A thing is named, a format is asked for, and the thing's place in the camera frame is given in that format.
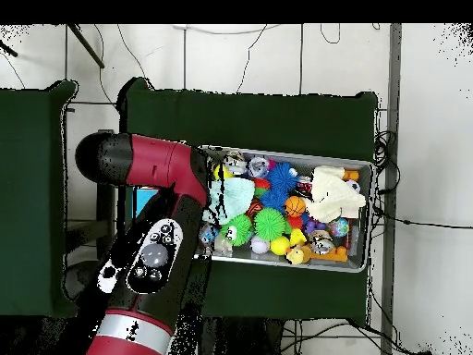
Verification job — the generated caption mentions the cream muslin cloth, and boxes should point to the cream muslin cloth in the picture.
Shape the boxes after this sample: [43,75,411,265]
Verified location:
[306,164,367,225]

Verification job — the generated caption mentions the clear mesh bin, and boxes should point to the clear mesh bin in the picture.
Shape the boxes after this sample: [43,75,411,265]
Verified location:
[193,144,374,273]

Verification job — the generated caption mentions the wooden box with three holes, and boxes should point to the wooden box with three holes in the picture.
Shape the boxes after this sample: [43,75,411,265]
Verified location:
[134,188,161,219]

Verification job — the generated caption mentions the mint green muslin cloth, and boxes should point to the mint green muslin cloth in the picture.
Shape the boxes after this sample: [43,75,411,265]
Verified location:
[208,177,256,226]

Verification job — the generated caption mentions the orange tiger striped ball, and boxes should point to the orange tiger striped ball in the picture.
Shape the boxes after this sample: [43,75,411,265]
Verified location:
[247,198,265,218]

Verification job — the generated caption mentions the green furry monster toy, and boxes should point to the green furry monster toy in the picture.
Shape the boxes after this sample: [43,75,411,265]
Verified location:
[221,214,254,247]

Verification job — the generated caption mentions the blue spiky rubber ball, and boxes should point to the blue spiky rubber ball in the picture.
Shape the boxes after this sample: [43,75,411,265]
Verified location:
[260,186,291,211]

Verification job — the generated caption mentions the green spiky rubber ball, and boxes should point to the green spiky rubber ball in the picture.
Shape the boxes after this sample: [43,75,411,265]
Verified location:
[254,206,288,241]

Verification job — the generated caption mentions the blue furry monster toy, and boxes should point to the blue furry monster toy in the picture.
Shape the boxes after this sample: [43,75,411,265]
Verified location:
[267,162,298,190]

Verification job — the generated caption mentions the small orange basketball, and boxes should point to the small orange basketball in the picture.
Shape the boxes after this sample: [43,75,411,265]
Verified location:
[285,195,308,218]

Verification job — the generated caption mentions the dark green table cloth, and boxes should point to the dark green table cloth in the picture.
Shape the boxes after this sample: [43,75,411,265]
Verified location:
[116,76,380,326]
[0,80,81,321]

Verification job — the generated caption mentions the black upright panel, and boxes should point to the black upright panel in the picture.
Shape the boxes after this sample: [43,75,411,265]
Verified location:
[97,129,117,262]

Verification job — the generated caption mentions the grey vertical beam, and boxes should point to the grey vertical beam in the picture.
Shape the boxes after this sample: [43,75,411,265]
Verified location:
[380,23,404,355]

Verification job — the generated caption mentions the thin black rod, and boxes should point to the thin black rod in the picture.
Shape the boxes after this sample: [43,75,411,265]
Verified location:
[66,23,106,69]

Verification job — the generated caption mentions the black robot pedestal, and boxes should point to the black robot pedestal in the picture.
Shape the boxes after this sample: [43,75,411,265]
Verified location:
[199,316,297,355]

